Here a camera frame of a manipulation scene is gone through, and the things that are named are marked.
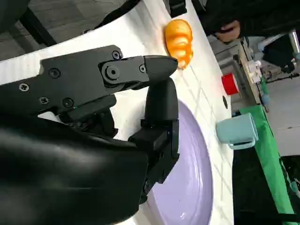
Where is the person's hand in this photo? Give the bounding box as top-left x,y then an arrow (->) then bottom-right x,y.
215,20 -> 242,43

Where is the person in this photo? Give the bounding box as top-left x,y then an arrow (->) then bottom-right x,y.
191,0 -> 300,43

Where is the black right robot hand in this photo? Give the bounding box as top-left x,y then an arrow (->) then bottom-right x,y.
0,45 -> 180,225

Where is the pale green mug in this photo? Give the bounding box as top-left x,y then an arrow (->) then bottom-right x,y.
215,112 -> 259,150

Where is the lilac plate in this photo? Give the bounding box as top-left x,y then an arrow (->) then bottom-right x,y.
143,98 -> 214,225

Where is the green cloth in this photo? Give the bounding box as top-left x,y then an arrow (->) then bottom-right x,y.
239,104 -> 296,215

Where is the orange white toy bread roll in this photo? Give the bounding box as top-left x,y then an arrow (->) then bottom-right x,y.
163,19 -> 195,70

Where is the black stand leg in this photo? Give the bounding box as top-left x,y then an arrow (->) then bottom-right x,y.
14,7 -> 58,47

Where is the black strap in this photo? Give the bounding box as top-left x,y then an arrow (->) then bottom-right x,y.
169,0 -> 188,18

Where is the workshop desk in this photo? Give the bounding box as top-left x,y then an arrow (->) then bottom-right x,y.
238,35 -> 267,105

